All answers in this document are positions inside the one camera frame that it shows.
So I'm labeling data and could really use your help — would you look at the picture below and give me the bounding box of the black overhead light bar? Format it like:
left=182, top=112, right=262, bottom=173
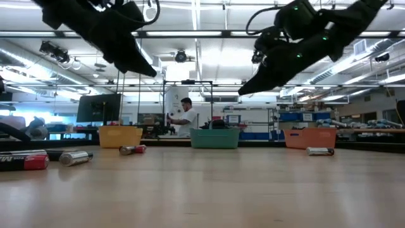
left=0, top=30, right=405, bottom=39

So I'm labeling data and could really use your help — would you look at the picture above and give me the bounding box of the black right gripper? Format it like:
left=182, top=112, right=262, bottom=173
left=238, top=33, right=341, bottom=96

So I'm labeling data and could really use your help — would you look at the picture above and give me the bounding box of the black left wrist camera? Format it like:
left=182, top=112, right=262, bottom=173
left=116, top=0, right=146, bottom=35

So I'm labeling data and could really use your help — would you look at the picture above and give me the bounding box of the person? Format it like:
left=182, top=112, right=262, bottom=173
left=166, top=97, right=199, bottom=137
left=20, top=116, right=49, bottom=140

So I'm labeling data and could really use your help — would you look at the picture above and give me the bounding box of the teal plastic bin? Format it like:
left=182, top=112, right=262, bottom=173
left=189, top=128, right=240, bottom=149

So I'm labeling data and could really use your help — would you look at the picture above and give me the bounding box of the black aluminium table frame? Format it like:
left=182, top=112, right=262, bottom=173
left=0, top=138, right=405, bottom=151

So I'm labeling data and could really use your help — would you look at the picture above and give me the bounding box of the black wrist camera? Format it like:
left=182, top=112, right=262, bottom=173
left=116, top=0, right=146, bottom=35
left=254, top=27, right=283, bottom=53

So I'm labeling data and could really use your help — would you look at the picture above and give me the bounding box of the white cable loop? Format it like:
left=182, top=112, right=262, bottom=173
left=142, top=3, right=159, bottom=23

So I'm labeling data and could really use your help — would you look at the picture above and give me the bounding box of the black camera on ceiling rail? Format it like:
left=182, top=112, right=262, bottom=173
left=39, top=41, right=71, bottom=64

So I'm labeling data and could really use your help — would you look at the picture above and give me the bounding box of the black left wrist cable loop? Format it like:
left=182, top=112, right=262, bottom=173
left=139, top=0, right=161, bottom=27

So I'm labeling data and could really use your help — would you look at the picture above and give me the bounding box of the black monitor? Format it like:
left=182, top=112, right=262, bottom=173
left=76, top=93, right=122, bottom=124

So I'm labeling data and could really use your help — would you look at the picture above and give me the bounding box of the blue storage shelf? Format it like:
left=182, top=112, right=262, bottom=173
left=280, top=111, right=332, bottom=123

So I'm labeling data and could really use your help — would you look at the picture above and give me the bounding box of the black metal gantry frame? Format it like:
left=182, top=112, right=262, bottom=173
left=162, top=79, right=214, bottom=136

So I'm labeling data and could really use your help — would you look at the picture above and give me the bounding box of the orange plastic bin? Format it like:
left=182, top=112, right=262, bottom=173
left=283, top=128, right=338, bottom=149

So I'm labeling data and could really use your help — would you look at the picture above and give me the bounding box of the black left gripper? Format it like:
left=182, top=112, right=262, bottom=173
left=78, top=6, right=158, bottom=78

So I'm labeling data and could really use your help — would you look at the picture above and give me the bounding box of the yellow plastic bin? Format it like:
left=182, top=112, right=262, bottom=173
left=98, top=125, right=143, bottom=149

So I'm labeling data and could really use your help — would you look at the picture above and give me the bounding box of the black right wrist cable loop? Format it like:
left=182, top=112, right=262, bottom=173
left=245, top=6, right=279, bottom=36

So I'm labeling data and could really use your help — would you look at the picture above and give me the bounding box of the black camera with cable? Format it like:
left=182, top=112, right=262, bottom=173
left=251, top=50, right=265, bottom=65

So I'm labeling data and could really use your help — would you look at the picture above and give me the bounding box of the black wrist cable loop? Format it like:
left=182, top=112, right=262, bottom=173
left=245, top=6, right=279, bottom=36
left=139, top=0, right=161, bottom=27

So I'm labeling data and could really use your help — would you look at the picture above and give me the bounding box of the black background robot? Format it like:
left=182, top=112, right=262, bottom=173
left=202, top=118, right=237, bottom=130

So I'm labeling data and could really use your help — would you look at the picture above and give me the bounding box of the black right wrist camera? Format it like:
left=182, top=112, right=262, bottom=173
left=254, top=27, right=283, bottom=53

